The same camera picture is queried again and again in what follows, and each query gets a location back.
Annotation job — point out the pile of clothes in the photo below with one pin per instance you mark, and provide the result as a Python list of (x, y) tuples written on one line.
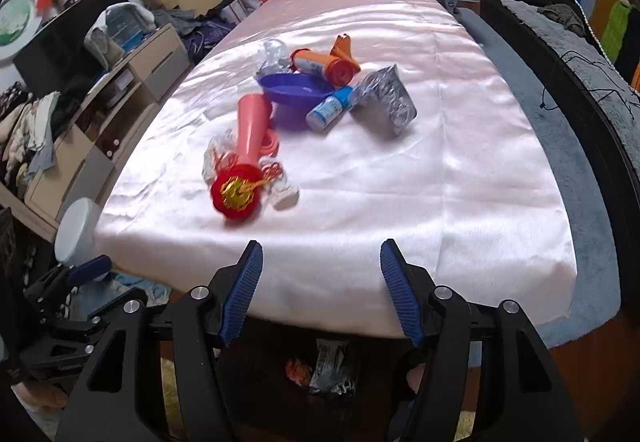
[(27, 131)]

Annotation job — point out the olive cloth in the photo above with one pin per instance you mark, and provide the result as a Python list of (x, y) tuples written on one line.
[(562, 16)]

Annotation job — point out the round green wall decoration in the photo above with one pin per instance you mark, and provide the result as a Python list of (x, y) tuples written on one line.
[(17, 24)]

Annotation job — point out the purple bag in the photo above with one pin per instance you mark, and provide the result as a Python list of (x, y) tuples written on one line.
[(207, 36)]

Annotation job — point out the orange capped bottle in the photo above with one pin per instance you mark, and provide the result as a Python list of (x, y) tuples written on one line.
[(320, 64)]

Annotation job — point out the orange paper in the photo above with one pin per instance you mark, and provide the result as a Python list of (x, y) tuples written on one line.
[(345, 46)]

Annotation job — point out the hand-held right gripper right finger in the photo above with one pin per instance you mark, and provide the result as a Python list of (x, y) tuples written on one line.
[(400, 289)]

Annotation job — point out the silver printed wrapper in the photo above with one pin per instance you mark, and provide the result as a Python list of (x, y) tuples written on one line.
[(330, 364)]

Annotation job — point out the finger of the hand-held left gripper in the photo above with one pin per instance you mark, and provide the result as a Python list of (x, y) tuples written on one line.
[(60, 347), (90, 269)]

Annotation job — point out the red gold lantern ornament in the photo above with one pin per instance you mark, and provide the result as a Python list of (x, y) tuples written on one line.
[(235, 194)]

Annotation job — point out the black sofa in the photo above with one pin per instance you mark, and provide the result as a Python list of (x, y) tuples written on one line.
[(595, 121)]

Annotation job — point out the striped crochet blanket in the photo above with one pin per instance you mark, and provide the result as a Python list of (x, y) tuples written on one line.
[(615, 26)]

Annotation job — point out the crushed clear plastic bottle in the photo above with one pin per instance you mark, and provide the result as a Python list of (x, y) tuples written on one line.
[(274, 57)]

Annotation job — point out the clear crinkled plastic wrapper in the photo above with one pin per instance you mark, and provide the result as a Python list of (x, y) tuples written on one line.
[(217, 154)]

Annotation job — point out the pink satin tablecloth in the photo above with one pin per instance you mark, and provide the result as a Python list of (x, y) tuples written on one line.
[(360, 202)]

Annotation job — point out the tall pink plastic cup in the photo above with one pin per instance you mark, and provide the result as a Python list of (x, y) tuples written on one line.
[(252, 131)]

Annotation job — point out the black television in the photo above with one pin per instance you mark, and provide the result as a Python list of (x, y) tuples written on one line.
[(60, 36)]

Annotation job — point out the white round stool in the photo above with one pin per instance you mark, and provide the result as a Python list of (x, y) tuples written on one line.
[(75, 227)]

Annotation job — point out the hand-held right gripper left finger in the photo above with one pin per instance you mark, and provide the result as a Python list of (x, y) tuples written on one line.
[(242, 292)]

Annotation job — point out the purple plastic bowl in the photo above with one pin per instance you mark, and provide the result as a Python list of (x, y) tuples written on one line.
[(295, 96)]

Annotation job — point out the grey rug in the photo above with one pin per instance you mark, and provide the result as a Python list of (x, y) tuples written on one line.
[(595, 272)]

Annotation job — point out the blue white small bottle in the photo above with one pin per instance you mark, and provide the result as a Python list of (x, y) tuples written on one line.
[(325, 111)]

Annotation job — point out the grey fluffy blanket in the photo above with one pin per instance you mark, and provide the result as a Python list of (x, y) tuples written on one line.
[(565, 46)]

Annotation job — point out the black trash bin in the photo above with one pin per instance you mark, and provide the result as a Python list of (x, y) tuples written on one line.
[(265, 372)]

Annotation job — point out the pink tape roll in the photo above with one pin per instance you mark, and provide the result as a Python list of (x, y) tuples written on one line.
[(271, 141)]

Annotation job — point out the orange crumpled wrapper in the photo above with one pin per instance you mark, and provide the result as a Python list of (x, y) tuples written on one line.
[(298, 371)]

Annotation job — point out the beige television cabinet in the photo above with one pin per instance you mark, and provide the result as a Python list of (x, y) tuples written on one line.
[(150, 66)]

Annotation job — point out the silver foil bag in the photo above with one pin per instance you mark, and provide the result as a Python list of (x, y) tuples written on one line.
[(382, 99)]

